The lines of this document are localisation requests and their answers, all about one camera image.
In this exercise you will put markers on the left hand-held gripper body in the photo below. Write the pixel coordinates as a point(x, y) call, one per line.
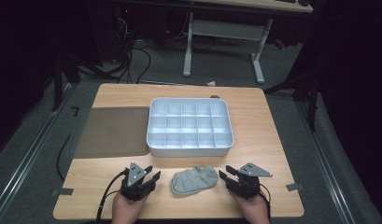
point(134, 188)

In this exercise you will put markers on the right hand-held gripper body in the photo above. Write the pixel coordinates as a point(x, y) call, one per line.
point(246, 186)

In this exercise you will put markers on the grey sock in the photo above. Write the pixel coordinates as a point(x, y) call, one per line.
point(193, 181)

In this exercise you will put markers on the person's left hand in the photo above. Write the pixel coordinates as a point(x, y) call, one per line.
point(126, 210)

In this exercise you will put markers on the person's right hand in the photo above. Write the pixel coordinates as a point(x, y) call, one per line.
point(255, 210)

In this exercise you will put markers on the grey tape piece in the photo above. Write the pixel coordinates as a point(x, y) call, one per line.
point(63, 191)
point(294, 187)

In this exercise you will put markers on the white compartment storage box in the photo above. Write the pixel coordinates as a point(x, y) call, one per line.
point(190, 124)

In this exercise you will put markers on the dark round object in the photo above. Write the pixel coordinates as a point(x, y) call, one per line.
point(215, 96)

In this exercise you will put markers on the white paper scrap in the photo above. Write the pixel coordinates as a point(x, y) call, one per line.
point(211, 83)

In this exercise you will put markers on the black tape mark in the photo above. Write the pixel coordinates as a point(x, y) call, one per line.
point(76, 109)

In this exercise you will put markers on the black metal stand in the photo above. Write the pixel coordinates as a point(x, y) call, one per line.
point(312, 105)
point(57, 90)

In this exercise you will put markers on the red object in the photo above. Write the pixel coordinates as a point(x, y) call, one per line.
point(279, 44)

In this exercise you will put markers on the white metal-framed desk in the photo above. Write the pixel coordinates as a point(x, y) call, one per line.
point(226, 30)

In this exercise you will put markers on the metal floor rail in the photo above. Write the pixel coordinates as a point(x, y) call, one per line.
point(324, 165)
point(23, 165)

